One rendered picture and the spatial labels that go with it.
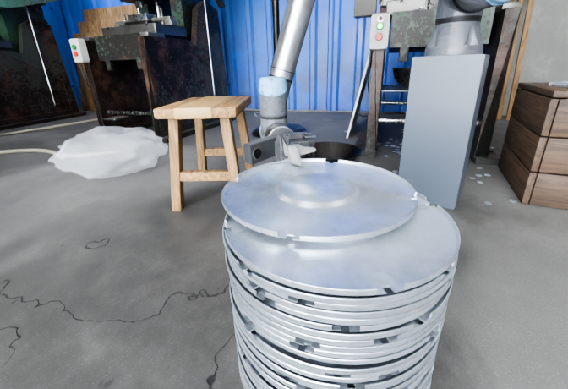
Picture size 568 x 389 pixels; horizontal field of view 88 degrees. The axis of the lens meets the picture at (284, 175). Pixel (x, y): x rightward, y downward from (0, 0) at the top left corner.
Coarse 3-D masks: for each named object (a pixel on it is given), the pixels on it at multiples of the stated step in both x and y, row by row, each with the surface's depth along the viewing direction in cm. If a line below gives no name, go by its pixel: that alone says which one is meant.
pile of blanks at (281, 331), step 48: (240, 288) 32; (288, 288) 28; (384, 288) 27; (432, 288) 28; (240, 336) 37; (288, 336) 29; (336, 336) 27; (384, 336) 27; (432, 336) 31; (288, 384) 32; (336, 384) 30; (384, 384) 30
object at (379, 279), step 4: (372, 272) 28; (376, 272) 28; (380, 272) 28; (384, 272) 28; (372, 276) 28; (376, 276) 28; (380, 276) 28; (384, 276) 28; (388, 276) 28; (372, 280) 27; (376, 280) 27; (380, 280) 27; (384, 280) 27; (388, 280) 27; (392, 280) 27; (376, 284) 27; (380, 284) 27; (384, 284) 27; (388, 284) 27; (392, 284) 27
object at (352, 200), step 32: (288, 160) 58; (320, 160) 59; (224, 192) 45; (256, 192) 45; (288, 192) 43; (320, 192) 43; (352, 192) 43; (384, 192) 44; (416, 192) 42; (256, 224) 36; (288, 224) 36; (320, 224) 35; (352, 224) 35; (384, 224) 35
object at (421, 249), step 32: (416, 224) 36; (448, 224) 36; (256, 256) 31; (288, 256) 31; (320, 256) 31; (352, 256) 31; (384, 256) 30; (416, 256) 30; (448, 256) 30; (320, 288) 26; (352, 288) 26
